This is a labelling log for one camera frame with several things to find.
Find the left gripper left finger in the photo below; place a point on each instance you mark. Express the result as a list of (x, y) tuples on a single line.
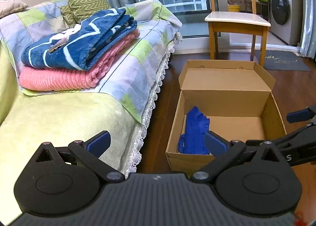
[(62, 180)]

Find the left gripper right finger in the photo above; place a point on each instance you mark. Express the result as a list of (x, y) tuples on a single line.
[(252, 177)]

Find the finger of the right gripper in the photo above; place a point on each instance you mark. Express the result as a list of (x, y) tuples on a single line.
[(297, 148), (306, 114)]

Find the blue fabric shopping bag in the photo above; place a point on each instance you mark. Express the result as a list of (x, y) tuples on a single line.
[(192, 141)]

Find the dark floor mat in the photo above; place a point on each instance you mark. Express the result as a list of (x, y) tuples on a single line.
[(284, 61)]

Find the green sofa cover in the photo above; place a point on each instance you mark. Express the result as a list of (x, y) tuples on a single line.
[(28, 121)]

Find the cardboard box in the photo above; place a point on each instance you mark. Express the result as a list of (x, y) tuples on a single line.
[(235, 95)]

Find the pink knitted blanket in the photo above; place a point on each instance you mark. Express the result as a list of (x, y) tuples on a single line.
[(50, 80)]

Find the white washing machine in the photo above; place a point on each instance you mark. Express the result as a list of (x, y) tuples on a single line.
[(286, 20)]

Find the patchwork plaid sofa throw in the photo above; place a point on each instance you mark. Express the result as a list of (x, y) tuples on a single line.
[(136, 74)]

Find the blue patterned fleece blanket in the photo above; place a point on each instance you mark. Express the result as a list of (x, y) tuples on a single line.
[(80, 47)]

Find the green chevron pillow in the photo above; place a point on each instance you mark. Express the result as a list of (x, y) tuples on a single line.
[(78, 10)]

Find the beige cushion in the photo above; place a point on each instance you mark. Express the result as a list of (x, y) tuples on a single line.
[(11, 6)]

